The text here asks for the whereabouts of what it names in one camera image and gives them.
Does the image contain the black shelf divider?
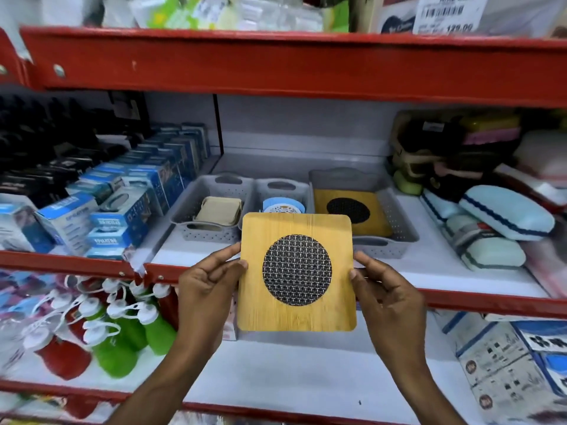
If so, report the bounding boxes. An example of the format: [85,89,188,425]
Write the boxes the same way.
[213,94,224,156]

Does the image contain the cluster of red green bottles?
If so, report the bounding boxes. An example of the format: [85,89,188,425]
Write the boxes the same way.
[20,274,180,381]

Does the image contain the small grey plastic basket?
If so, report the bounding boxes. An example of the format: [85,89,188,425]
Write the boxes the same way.
[253,178,315,216]
[170,173,256,243]

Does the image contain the person's left hand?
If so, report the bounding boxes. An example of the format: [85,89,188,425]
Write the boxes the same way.
[175,242,249,355]

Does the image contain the stack of white blue boxes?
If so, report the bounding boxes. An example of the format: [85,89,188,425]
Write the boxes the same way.
[432,310,567,423]

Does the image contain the short red metal shelf edge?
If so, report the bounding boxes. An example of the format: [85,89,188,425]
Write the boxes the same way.
[0,249,136,280]
[0,27,28,88]

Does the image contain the person's left forearm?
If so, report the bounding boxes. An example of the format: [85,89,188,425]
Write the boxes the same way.
[105,338,219,425]

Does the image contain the round blue white sink strainer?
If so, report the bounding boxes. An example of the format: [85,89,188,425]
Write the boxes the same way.
[262,197,307,215]

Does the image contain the person's right forearm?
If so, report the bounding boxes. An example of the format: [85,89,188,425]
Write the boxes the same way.
[387,362,468,425]

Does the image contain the pile of colourful packets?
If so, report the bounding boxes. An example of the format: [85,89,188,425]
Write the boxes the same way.
[0,269,71,319]

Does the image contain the rows of black packaged items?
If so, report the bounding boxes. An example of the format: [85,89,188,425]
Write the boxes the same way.
[0,94,151,204]

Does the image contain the person's right hand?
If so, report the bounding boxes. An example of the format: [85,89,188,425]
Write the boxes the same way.
[349,251,429,377]

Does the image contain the large grey plastic basket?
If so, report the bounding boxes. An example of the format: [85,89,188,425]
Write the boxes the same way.
[308,167,420,260]

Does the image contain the square bamboo trivet woven circle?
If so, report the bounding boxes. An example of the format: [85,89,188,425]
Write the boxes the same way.
[313,189,393,238]
[237,212,358,333]

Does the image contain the long red metal shelf edge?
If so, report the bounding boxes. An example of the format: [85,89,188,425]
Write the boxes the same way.
[0,379,401,425]
[19,25,567,109]
[143,262,567,320]

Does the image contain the rows of blue product boxes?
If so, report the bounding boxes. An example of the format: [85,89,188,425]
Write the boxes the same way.
[0,122,211,261]

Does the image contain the white price label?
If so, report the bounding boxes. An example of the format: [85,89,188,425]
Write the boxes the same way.
[412,0,489,35]

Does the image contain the pile of eyeglass cases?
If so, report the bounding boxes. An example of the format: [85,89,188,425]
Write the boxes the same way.
[389,109,567,299]

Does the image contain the row of clear green packets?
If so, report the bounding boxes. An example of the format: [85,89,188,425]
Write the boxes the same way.
[101,0,351,33]

